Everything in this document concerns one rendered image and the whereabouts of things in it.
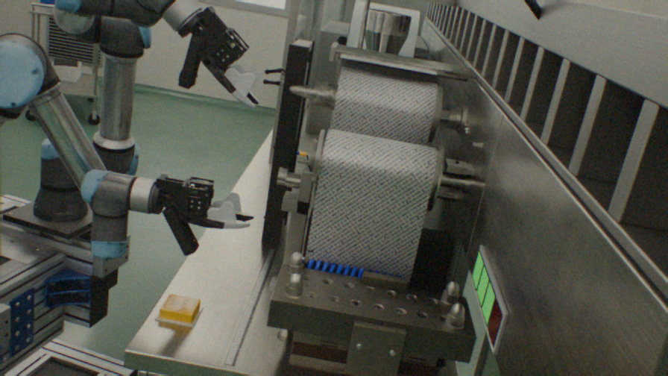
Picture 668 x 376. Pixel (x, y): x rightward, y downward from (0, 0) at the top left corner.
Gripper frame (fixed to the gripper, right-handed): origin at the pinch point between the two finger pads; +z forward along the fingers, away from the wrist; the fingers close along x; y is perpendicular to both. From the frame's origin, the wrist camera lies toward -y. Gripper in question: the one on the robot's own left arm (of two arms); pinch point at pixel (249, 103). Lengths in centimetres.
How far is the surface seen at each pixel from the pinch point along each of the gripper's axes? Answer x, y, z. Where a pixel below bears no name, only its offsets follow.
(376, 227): -4.6, 4.2, 37.1
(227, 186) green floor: 307, -141, 41
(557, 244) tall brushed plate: -60, 34, 36
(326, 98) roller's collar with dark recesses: 23.5, 8.8, 11.9
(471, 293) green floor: 206, -34, 168
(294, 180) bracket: 3.7, -5.0, 19.4
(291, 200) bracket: 2.7, -8.4, 22.3
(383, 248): -4.6, 2.2, 41.9
